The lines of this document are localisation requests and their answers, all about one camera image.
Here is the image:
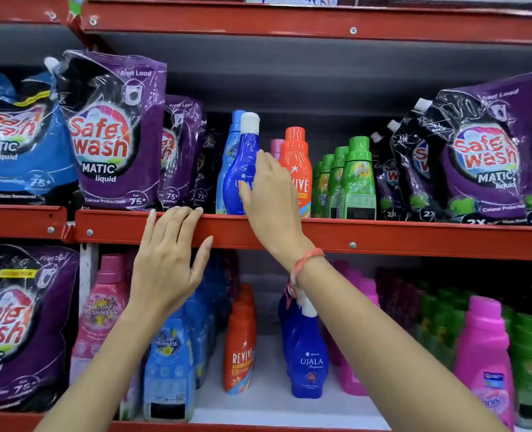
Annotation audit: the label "person's right hand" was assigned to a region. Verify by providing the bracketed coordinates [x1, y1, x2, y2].
[238, 149, 316, 268]

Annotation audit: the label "person's left hand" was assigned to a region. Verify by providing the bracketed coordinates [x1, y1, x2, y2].
[127, 205, 214, 323]

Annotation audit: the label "large pink softener bottle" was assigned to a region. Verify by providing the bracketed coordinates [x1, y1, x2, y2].
[124, 249, 140, 289]
[70, 254, 143, 421]

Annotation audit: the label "orange bottle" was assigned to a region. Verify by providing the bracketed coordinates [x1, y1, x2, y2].
[238, 283, 258, 352]
[223, 299, 256, 395]
[278, 126, 313, 219]

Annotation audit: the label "green softener bottle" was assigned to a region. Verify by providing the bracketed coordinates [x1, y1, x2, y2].
[340, 136, 377, 220]
[327, 146, 350, 219]
[313, 153, 335, 218]

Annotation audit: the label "dark blue white-capped bottle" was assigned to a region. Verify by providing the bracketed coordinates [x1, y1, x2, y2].
[278, 283, 301, 379]
[223, 112, 261, 215]
[288, 294, 330, 399]

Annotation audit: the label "row of light blue bottles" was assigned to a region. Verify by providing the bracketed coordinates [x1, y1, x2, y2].
[143, 254, 229, 422]

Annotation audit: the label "red metal shelf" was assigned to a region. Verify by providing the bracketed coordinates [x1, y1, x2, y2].
[67, 0, 532, 432]
[0, 0, 76, 432]

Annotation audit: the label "row of maroon bottles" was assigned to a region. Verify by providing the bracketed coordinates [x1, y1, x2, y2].
[373, 265, 425, 338]

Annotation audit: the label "rows of green bottles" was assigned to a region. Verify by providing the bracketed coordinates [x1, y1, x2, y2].
[412, 283, 532, 430]

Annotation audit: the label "person's left forearm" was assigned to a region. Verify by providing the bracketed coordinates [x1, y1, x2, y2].
[34, 304, 179, 432]

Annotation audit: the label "person's right forearm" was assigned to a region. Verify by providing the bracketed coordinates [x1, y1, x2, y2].
[288, 254, 512, 432]

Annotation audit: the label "white shelf upright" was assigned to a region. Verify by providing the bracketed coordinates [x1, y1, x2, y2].
[79, 242, 100, 313]

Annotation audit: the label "red thread bracelet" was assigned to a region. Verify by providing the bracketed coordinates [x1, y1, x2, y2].
[285, 248, 325, 310]

